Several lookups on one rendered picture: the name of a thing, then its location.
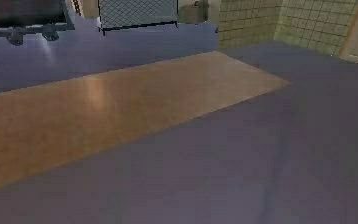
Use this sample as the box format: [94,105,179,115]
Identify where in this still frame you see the grey round bin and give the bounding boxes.
[178,0,211,25]

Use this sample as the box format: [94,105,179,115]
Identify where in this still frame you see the grey mesh crate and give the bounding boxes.
[97,0,180,36]

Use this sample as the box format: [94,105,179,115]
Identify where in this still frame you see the dark wheeled cart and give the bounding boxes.
[0,0,76,47]

